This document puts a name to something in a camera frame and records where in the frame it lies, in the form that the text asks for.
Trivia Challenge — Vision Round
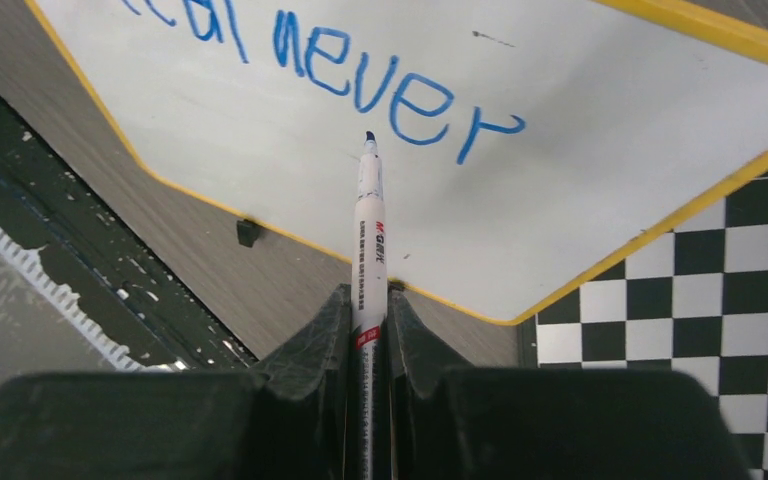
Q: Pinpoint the yellow framed whiteboard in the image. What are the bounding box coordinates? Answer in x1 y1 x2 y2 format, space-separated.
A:
29 1 768 325

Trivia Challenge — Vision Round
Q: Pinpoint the black white chessboard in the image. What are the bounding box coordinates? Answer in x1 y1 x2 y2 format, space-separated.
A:
517 172 768 479

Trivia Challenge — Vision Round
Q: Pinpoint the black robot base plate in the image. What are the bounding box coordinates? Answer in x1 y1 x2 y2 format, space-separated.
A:
0 96 256 371

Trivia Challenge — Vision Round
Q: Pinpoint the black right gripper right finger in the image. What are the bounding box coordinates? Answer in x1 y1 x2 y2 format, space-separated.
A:
387 290 750 479

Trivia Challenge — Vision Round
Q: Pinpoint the aluminium frame rail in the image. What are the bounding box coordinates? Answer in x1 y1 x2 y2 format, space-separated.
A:
0 226 187 385

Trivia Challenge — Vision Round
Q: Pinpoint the white blue whiteboard marker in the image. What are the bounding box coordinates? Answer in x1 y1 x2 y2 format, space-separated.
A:
345 131 394 479

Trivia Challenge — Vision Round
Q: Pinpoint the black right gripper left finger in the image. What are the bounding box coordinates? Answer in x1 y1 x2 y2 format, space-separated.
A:
0 284 351 479

